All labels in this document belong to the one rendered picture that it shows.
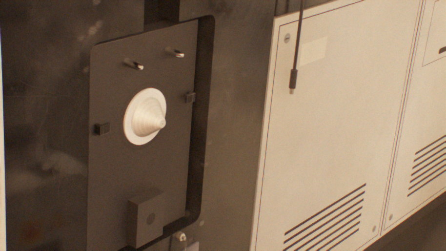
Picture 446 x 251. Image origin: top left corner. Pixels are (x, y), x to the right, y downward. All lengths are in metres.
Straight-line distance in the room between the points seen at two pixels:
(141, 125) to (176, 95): 0.07
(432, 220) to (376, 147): 0.42
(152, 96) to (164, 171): 0.10
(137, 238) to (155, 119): 0.14
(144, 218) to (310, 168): 0.35
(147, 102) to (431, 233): 0.95
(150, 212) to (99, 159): 0.10
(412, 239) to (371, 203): 0.26
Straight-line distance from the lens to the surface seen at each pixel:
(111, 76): 0.81
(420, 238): 1.67
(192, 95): 0.91
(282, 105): 1.06
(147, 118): 0.85
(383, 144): 1.37
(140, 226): 0.90
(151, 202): 0.90
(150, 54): 0.85
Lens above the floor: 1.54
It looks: 23 degrees down
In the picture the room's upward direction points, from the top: 5 degrees clockwise
